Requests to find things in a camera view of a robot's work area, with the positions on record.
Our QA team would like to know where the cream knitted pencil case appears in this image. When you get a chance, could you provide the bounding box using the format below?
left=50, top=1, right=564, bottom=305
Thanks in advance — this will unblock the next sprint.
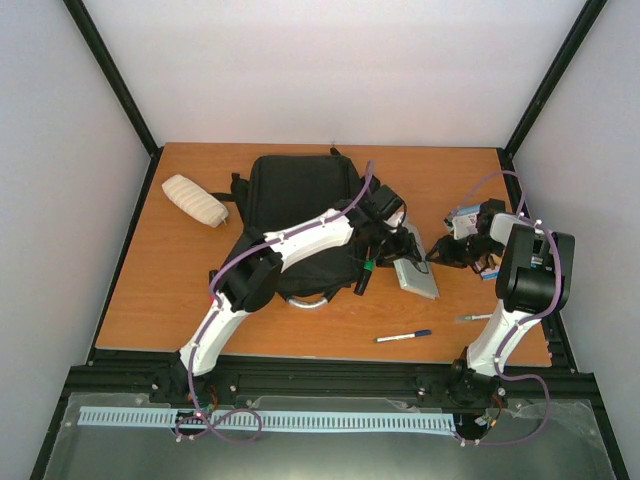
left=161, top=174, right=229, bottom=228

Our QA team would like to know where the grey white pen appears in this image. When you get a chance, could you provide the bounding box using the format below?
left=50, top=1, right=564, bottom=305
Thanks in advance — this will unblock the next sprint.
left=455, top=314, right=492, bottom=323

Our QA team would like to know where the light blue cable duct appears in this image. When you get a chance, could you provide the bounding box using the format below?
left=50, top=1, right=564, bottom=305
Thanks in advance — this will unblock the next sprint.
left=76, top=406, right=456, bottom=436

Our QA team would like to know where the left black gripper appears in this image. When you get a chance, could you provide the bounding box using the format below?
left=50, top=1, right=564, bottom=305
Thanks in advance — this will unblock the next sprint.
left=367, top=222, right=422, bottom=269

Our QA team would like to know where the black aluminium frame rail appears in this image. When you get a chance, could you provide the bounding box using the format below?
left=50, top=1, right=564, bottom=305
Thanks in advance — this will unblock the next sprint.
left=64, top=349, right=599, bottom=416

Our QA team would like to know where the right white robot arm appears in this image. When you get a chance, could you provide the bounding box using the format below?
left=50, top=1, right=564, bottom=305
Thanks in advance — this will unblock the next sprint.
left=427, top=198, right=576, bottom=407

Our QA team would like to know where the blue cap white pen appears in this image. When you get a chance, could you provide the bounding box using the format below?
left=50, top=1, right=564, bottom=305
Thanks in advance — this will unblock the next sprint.
left=374, top=329, right=432, bottom=343

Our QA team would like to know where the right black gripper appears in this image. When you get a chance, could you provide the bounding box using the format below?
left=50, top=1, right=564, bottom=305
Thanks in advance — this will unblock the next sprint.
left=426, top=234, right=505, bottom=270

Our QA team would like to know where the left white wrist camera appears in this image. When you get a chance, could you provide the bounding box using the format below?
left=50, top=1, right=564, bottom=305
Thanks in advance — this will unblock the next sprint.
left=385, top=210, right=405, bottom=231

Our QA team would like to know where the dog reader book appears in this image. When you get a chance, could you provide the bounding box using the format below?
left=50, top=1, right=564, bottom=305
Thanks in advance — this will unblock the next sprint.
left=445, top=198, right=506, bottom=280

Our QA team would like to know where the pink cap black highlighter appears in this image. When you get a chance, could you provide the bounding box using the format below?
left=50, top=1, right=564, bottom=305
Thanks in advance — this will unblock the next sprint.
left=208, top=269, right=218, bottom=303

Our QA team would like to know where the green cap black highlighter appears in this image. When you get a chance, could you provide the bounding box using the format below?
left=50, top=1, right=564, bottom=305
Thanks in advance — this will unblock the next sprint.
left=354, top=260, right=375, bottom=296

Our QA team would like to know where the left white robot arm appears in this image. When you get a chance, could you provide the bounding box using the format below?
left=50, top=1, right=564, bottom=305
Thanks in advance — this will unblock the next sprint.
left=169, top=184, right=420, bottom=403

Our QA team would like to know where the grey square book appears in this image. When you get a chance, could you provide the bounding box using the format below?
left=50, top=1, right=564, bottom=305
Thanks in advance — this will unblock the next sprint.
left=393, top=224, right=439, bottom=299

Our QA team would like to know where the black student backpack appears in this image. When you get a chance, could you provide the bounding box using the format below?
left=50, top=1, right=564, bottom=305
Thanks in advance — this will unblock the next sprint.
left=210, top=149, right=363, bottom=301

